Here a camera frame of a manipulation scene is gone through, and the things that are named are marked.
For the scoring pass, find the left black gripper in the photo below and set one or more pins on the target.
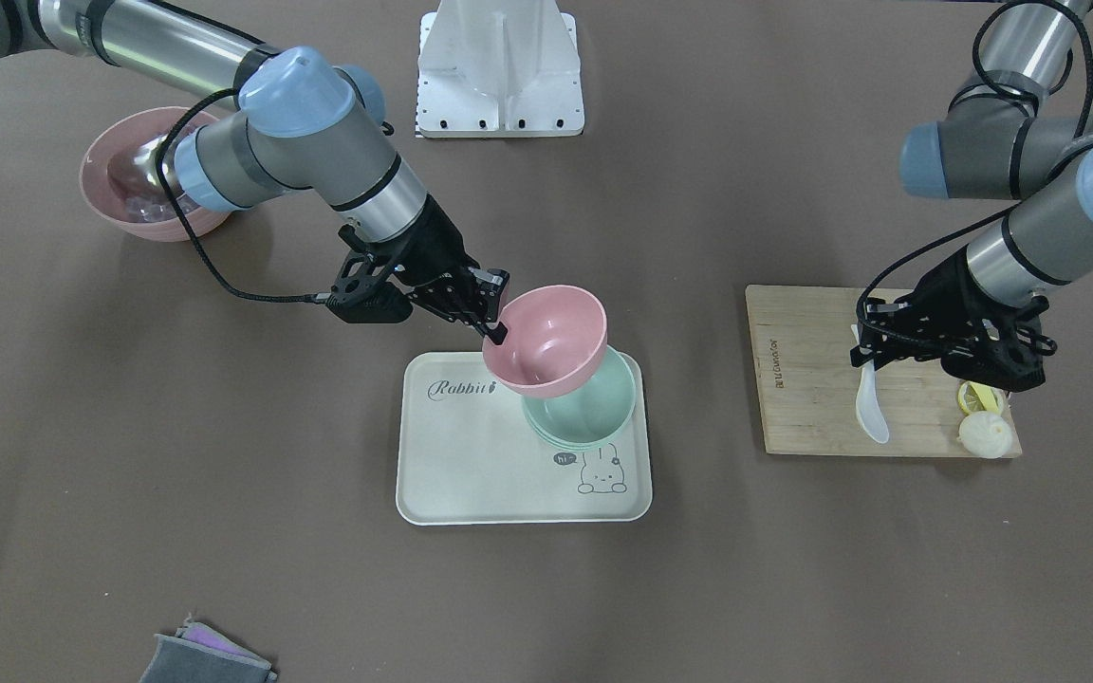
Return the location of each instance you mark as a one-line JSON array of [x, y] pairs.
[[956, 292]]

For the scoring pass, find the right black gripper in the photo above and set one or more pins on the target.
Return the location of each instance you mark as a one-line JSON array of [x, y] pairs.
[[435, 249]]

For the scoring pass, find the white ceramic spoon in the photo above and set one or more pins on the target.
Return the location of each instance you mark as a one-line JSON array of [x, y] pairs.
[[868, 411]]

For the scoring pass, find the small pink bowl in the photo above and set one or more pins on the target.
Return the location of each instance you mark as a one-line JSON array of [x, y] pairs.
[[556, 340]]

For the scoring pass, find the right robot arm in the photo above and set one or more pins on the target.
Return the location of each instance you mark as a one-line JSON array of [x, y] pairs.
[[272, 121]]

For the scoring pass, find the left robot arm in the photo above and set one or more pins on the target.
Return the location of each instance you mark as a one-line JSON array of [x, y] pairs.
[[994, 143]]

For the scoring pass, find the green bowl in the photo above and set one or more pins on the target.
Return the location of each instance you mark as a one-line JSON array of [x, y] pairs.
[[590, 416]]

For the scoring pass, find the large pink bowl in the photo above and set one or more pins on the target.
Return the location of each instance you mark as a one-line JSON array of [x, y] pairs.
[[153, 221]]

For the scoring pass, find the wooden cutting board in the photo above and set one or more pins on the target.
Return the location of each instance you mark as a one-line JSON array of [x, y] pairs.
[[801, 339]]

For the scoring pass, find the lemon slice lower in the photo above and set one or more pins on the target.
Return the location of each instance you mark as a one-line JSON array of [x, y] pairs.
[[976, 397]]

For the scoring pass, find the white steamed bun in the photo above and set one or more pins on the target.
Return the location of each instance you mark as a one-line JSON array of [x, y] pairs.
[[986, 435]]

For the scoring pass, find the cream rabbit tray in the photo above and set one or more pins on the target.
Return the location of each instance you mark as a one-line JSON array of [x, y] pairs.
[[467, 456]]

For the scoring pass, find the metal ice scoop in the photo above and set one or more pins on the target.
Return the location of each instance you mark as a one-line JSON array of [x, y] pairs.
[[133, 174]]

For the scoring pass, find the grey folded cloth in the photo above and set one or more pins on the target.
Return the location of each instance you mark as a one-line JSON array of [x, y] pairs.
[[197, 652]]

